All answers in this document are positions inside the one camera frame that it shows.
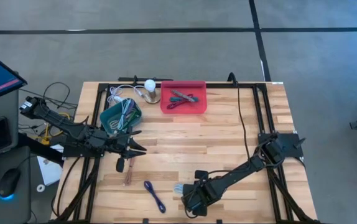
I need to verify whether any grey desk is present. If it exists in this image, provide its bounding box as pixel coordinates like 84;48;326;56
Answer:
0;88;32;224

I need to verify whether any black aluminium table frame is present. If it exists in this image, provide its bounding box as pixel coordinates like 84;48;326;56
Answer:
50;81;319;224

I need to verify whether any teal braided USB cable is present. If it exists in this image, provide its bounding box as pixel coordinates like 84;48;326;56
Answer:
169;96;200;103

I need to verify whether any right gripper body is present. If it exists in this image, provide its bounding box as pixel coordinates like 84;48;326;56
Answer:
195;177;226;208

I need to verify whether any teal plastic bin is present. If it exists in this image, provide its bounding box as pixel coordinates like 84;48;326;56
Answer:
100;98;143;136

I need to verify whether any black computer mouse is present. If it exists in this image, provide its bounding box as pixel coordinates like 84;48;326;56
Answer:
0;167;21;198

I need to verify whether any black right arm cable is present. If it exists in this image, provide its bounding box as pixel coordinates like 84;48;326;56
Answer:
233;80;251;160

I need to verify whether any yellow cable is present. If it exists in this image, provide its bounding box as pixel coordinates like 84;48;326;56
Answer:
40;112;72;146

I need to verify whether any red braided USB cable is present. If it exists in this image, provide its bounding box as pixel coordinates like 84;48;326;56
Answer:
167;93;195;110

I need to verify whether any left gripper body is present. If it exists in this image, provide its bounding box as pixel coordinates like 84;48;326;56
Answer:
99;132;129;156

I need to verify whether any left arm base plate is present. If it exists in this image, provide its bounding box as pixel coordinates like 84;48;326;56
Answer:
62;136;107;158

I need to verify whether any white bulb brass lamp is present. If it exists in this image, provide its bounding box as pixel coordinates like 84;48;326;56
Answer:
143;78;162;105

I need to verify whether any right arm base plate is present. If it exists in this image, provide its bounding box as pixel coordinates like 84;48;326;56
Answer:
257;132;304;158

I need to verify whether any black floor cable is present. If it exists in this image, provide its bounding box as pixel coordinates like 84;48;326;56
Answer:
19;82;78;110

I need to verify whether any white paper sheet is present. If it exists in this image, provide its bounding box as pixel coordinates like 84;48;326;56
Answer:
37;154;63;187

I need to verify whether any white lamp power cord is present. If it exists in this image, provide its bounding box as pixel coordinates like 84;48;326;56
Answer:
106;83;147;106

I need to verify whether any brown braided USB cable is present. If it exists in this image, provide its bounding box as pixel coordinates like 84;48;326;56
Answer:
123;157;136;187

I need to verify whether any black bar behind table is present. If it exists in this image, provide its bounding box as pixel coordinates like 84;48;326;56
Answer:
118;75;174;82

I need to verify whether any navy blue braided USB cable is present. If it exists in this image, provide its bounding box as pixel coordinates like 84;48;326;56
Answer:
143;180;167;214

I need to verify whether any pink plastic tray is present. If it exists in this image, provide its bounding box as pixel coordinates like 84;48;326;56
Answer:
160;80;208;115

